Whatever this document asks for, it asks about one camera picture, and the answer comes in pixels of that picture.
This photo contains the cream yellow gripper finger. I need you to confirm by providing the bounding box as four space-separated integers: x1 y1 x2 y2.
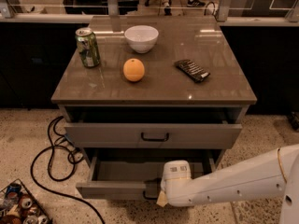
156 190 168 207

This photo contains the grey drawer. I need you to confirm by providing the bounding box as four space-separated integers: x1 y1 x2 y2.
65 106 242 149
76 148 221 200

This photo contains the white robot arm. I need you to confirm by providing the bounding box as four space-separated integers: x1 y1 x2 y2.
157 145 299 224

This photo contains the grey top drawer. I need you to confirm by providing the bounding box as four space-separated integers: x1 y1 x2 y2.
65 106 242 149

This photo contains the grey cabinet with glossy top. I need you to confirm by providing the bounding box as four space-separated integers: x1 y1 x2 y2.
50 15 258 202

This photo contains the orange fruit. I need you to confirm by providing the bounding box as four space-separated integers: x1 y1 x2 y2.
123 58 145 82

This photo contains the dark snack bar packet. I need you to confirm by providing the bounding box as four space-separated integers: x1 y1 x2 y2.
174 59 210 83

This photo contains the white ceramic bowl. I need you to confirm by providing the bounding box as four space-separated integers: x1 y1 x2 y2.
124 25 159 53

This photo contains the green soda can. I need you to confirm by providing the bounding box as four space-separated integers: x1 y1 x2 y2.
75 27 101 68

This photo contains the black floor cable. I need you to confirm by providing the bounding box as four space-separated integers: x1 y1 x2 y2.
29 115 107 224

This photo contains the wire basket of cans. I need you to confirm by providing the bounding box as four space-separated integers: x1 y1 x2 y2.
0 179 53 224

